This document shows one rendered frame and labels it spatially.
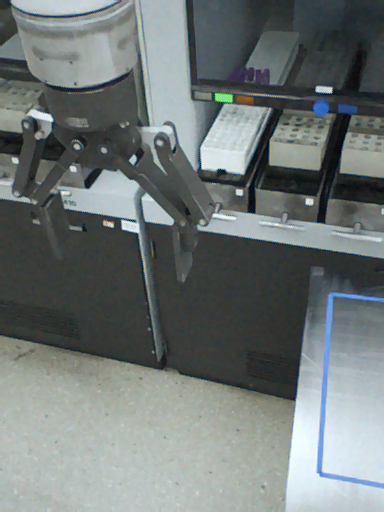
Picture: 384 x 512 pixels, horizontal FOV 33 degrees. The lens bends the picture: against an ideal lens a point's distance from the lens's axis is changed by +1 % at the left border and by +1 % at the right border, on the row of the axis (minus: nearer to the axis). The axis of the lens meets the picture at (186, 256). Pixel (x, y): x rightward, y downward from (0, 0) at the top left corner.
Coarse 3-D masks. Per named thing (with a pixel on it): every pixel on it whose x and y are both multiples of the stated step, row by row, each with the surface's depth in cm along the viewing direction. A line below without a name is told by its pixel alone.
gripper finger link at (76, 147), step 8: (80, 136) 56; (72, 144) 56; (80, 144) 56; (72, 152) 57; (80, 152) 56; (64, 160) 58; (72, 160) 58; (56, 168) 60; (64, 168) 59; (48, 176) 61; (56, 176) 60; (40, 184) 62; (48, 184) 61; (40, 192) 62; (48, 192) 62; (32, 200) 63; (40, 200) 63
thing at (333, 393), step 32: (320, 288) 114; (352, 288) 113; (320, 320) 108; (352, 320) 108; (320, 352) 103; (352, 352) 103; (320, 384) 99; (352, 384) 98; (320, 416) 95; (352, 416) 94; (320, 448) 91; (352, 448) 91; (288, 480) 88; (320, 480) 87; (352, 480) 87
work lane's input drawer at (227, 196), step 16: (272, 112) 160; (272, 128) 157; (256, 160) 147; (208, 176) 142; (224, 176) 141; (240, 176) 141; (256, 176) 146; (208, 192) 143; (224, 192) 142; (240, 192) 141; (224, 208) 145; (240, 208) 144
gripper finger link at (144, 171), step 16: (112, 144) 55; (112, 160) 56; (128, 160) 56; (144, 160) 58; (128, 176) 57; (144, 176) 57; (160, 176) 58; (160, 192) 58; (176, 192) 59; (176, 208) 58
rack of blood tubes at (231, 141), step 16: (224, 112) 153; (240, 112) 152; (256, 112) 151; (224, 128) 148; (240, 128) 146; (256, 128) 147; (208, 144) 143; (224, 144) 143; (240, 144) 142; (256, 144) 150; (208, 160) 142; (224, 160) 141; (240, 160) 140
